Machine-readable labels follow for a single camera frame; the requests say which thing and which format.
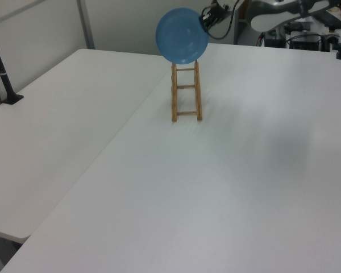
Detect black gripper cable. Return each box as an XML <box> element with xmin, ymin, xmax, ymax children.
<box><xmin>206</xmin><ymin>0</ymin><xmax>240</xmax><ymax>40</ymax></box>

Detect dark desk with clutter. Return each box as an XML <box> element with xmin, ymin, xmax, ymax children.
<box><xmin>311</xmin><ymin>11</ymin><xmax>341</xmax><ymax>30</ymax></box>

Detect black pole with flat foot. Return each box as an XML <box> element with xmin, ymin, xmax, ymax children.
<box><xmin>0</xmin><ymin>23</ymin><xmax>24</xmax><ymax>105</ymax></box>

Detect wooden plate rack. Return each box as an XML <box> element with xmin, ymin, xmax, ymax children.
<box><xmin>170</xmin><ymin>60</ymin><xmax>203</xmax><ymax>123</ymax></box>

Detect blue round plate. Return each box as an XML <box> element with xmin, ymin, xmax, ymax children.
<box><xmin>155</xmin><ymin>7</ymin><xmax>210</xmax><ymax>64</ymax></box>

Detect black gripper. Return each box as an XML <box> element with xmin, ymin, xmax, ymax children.
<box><xmin>198</xmin><ymin>3</ymin><xmax>227</xmax><ymax>30</ymax></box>

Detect grey cabinet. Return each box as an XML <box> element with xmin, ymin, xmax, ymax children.
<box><xmin>233</xmin><ymin>0</ymin><xmax>258</xmax><ymax>46</ymax></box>

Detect black electronics box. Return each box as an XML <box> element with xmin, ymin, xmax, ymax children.
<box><xmin>290</xmin><ymin>32</ymin><xmax>331</xmax><ymax>52</ymax></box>

